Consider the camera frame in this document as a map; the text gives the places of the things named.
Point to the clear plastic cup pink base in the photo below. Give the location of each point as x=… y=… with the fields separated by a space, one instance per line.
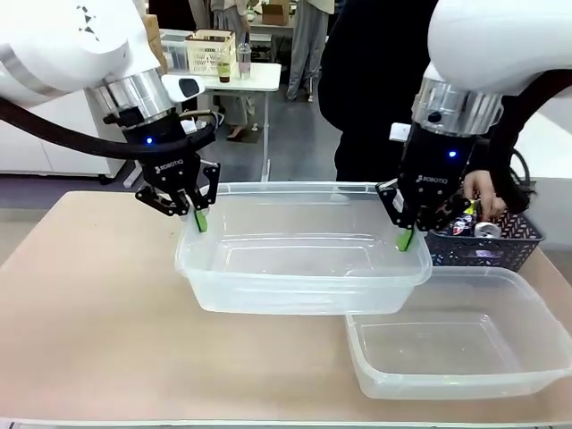
x=244 y=67

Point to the person's left forearm black sleeve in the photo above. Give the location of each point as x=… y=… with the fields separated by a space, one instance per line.
x=509 y=170

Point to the crushed silver can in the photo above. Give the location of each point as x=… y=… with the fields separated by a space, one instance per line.
x=487 y=229

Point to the yellow green wrapper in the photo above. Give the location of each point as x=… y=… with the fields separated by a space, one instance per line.
x=473 y=209

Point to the clear plastic storage bin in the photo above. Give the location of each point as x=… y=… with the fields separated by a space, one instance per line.
x=174 y=53

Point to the bystander in grey trousers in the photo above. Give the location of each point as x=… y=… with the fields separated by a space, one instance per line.
x=304 y=44

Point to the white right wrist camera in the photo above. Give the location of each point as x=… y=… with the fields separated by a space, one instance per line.
x=400 y=132

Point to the dark patterned plastic basket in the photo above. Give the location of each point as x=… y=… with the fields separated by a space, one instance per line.
x=518 y=250

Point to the plastic cup with brown drink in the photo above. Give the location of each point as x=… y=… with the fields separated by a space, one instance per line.
x=224 y=73

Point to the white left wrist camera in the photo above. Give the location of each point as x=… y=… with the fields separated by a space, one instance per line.
x=176 y=87

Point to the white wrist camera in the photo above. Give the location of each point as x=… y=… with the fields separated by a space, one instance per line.
x=400 y=132
x=176 y=87

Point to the person's left hand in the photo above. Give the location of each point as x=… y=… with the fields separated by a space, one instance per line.
x=485 y=187

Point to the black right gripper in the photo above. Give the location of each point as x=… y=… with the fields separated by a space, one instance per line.
x=429 y=170

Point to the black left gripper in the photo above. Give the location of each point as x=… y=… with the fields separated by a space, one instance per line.
x=165 y=161

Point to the white folding table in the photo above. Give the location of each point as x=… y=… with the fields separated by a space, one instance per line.
x=259 y=78

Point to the person's torso in black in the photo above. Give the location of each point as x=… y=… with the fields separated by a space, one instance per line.
x=371 y=89

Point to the shallow clear plastic container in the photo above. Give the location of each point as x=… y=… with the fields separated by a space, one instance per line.
x=447 y=380

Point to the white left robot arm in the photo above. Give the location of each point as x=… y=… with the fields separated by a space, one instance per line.
x=58 y=40

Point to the beige plastic crate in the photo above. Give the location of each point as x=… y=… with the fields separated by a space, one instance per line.
x=210 y=53

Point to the cardboard box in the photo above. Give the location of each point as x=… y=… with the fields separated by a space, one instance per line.
x=275 y=15

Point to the bystander in long skirt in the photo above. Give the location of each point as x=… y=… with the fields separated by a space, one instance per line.
x=237 y=107

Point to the large deep clear plastic container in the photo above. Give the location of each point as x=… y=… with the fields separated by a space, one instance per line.
x=304 y=286

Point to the brown paper bag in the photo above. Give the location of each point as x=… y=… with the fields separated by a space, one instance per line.
x=154 y=36

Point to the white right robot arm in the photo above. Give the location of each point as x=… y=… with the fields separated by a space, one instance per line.
x=491 y=36

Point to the white cabinet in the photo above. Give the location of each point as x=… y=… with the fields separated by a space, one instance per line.
x=44 y=165

